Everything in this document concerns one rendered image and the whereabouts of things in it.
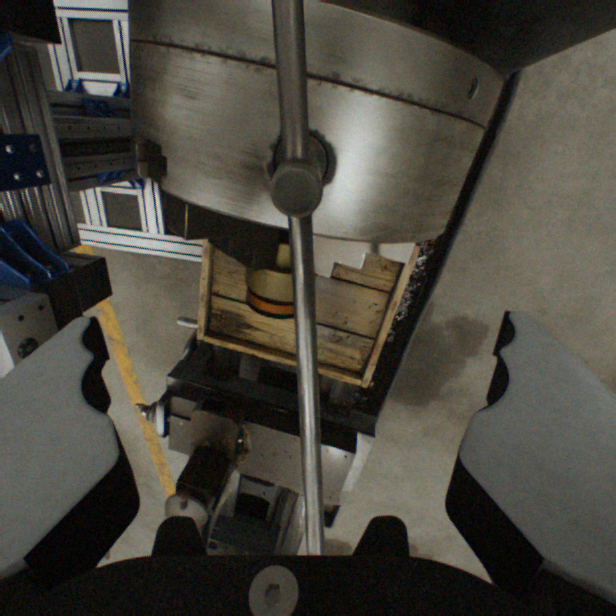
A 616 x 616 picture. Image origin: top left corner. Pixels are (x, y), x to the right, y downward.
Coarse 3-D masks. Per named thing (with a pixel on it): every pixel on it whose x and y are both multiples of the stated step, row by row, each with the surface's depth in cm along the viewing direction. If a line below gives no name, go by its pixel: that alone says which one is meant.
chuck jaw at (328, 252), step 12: (324, 240) 37; (336, 240) 37; (324, 252) 38; (336, 252) 38; (348, 252) 37; (360, 252) 37; (372, 252) 37; (384, 252) 36; (396, 252) 36; (408, 252) 36; (324, 264) 38; (336, 264) 41; (348, 264) 38; (360, 264) 37
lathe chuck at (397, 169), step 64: (192, 64) 21; (256, 64) 20; (192, 128) 22; (256, 128) 21; (320, 128) 21; (384, 128) 21; (448, 128) 23; (192, 192) 24; (256, 192) 23; (384, 192) 24; (448, 192) 28
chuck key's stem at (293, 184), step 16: (288, 160) 15; (304, 160) 15; (288, 176) 14; (304, 176) 14; (320, 176) 15; (272, 192) 14; (288, 192) 14; (304, 192) 14; (320, 192) 14; (288, 208) 15; (304, 208) 15
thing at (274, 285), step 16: (288, 240) 43; (288, 256) 38; (256, 272) 39; (272, 272) 38; (288, 272) 38; (256, 288) 40; (272, 288) 39; (288, 288) 39; (256, 304) 41; (272, 304) 40; (288, 304) 41
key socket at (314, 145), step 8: (312, 136) 21; (280, 144) 21; (312, 144) 21; (320, 144) 21; (280, 152) 22; (312, 152) 22; (320, 152) 22; (280, 160) 22; (320, 160) 22; (320, 168) 22
